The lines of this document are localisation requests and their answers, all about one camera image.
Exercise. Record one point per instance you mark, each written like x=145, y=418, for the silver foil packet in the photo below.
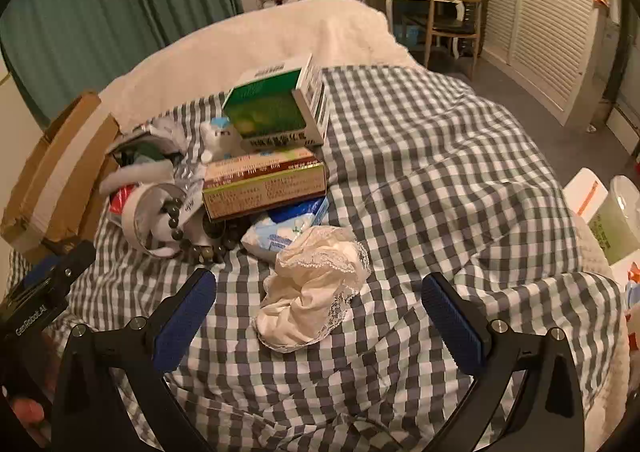
x=165, y=131

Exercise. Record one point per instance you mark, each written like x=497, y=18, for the green white carton box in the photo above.
x=270, y=111

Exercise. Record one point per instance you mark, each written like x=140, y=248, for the wooden chair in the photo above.
x=450, y=26

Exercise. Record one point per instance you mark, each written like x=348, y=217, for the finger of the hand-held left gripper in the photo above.
x=75, y=259

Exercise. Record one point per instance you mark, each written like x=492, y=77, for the brown cardboard box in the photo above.
x=60, y=166

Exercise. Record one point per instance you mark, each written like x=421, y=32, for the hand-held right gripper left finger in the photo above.
x=185, y=322

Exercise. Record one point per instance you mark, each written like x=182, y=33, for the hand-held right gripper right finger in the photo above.
x=452, y=327

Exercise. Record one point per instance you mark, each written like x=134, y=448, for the red brown box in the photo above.
x=265, y=187

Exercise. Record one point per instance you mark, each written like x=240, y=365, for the white fluffy blanket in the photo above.
x=300, y=31

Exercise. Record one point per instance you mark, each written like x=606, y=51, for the red packet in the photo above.
x=117, y=200

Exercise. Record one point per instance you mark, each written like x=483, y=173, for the small white bottle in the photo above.
x=215, y=141

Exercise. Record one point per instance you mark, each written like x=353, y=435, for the blue white tissue packet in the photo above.
x=277, y=234

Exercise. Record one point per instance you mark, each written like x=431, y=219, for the white louvered wardrobe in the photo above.
x=545, y=16

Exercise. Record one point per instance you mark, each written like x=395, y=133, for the plastic cup with green drink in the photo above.
x=617, y=227

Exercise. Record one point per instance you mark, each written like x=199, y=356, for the checkered blanket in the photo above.
x=425, y=182

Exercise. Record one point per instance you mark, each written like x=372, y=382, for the person's left hand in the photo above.
x=22, y=409

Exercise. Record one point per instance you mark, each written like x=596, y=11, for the white tape roll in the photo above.
x=131, y=217

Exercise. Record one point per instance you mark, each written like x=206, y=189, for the white bag with orange print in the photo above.
x=582, y=194

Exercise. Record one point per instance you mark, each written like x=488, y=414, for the white lace cloth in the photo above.
x=310, y=292

